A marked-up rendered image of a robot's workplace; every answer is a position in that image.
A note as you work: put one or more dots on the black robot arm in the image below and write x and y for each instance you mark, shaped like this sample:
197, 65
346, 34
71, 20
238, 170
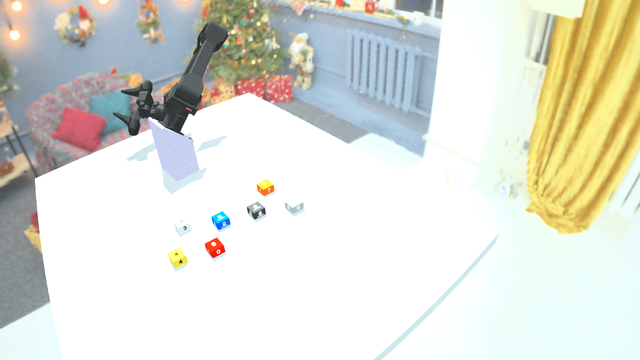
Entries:
188, 92

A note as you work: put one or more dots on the yellow block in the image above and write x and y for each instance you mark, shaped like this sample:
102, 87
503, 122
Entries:
177, 257

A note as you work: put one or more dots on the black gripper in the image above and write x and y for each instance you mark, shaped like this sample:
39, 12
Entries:
134, 124

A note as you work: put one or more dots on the red block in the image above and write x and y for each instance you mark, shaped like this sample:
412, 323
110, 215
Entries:
215, 247

